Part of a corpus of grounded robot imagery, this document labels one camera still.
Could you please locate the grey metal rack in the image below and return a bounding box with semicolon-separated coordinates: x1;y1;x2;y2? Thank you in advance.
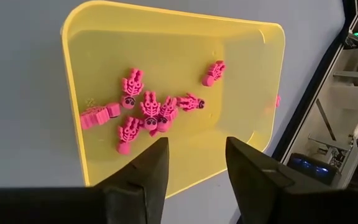
290;43;358;190

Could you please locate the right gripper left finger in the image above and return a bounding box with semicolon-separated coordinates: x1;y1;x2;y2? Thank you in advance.
94;137;170;224

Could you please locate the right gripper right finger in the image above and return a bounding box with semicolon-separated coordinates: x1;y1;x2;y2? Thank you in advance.
226;136;338;224

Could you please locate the black device with blue lights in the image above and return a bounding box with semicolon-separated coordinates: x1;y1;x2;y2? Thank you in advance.
286;152;343;187

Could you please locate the black aluminium table frame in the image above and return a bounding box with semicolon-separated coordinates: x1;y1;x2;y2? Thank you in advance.
234;0;358;224

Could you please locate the yellow plastic tray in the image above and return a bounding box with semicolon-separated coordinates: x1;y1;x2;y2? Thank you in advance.
60;0;287;199

